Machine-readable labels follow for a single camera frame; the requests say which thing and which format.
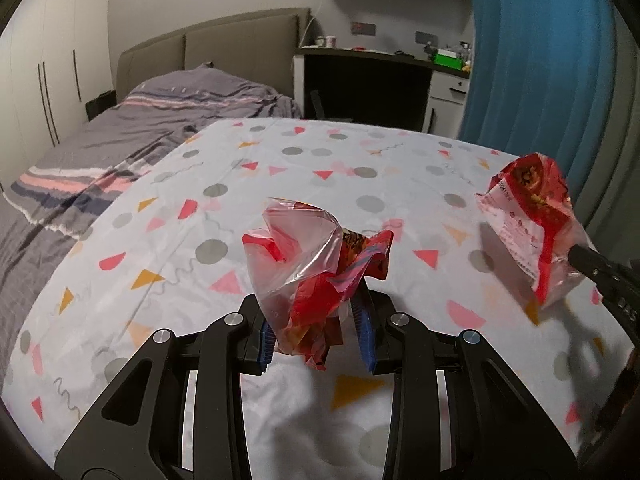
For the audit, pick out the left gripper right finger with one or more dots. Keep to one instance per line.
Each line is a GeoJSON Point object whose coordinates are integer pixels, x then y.
{"type": "Point", "coordinates": [379, 350]}

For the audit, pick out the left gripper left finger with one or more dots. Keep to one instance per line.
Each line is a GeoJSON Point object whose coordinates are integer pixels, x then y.
{"type": "Point", "coordinates": [256, 346]}

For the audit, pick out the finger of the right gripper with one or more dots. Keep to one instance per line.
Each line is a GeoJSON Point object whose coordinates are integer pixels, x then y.
{"type": "Point", "coordinates": [616, 283]}

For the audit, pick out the red snack wrapper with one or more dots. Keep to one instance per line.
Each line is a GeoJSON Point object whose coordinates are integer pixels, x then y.
{"type": "Point", "coordinates": [528, 206]}

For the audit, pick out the clear red snack bag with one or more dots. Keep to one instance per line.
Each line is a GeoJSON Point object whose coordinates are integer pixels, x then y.
{"type": "Point", "coordinates": [303, 265]}

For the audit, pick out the grey window curtain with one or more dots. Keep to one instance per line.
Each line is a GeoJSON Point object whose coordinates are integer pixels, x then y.
{"type": "Point", "coordinates": [608, 205]}

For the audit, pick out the patterned white bed sheet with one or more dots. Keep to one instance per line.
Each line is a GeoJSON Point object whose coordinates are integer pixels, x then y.
{"type": "Point", "coordinates": [256, 205]}

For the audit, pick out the dark desk with drawers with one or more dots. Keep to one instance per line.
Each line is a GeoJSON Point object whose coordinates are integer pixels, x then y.
{"type": "Point", "coordinates": [379, 89]}

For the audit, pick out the blue window curtain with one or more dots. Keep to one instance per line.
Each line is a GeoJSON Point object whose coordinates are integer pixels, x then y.
{"type": "Point", "coordinates": [542, 80]}

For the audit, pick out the green white box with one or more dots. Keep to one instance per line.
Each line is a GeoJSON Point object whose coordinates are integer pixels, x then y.
{"type": "Point", "coordinates": [449, 59]}

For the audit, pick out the grey striped blanket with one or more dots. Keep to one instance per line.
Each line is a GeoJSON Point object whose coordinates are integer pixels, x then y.
{"type": "Point", "coordinates": [53, 205]}

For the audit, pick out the black bedside table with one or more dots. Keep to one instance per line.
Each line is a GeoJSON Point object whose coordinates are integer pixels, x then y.
{"type": "Point", "coordinates": [100, 104]}

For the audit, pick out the grey upholstered headboard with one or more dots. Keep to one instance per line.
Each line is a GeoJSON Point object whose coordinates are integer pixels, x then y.
{"type": "Point", "coordinates": [258, 46]}

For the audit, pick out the white wardrobe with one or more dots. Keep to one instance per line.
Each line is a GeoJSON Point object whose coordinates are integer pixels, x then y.
{"type": "Point", "coordinates": [54, 60]}

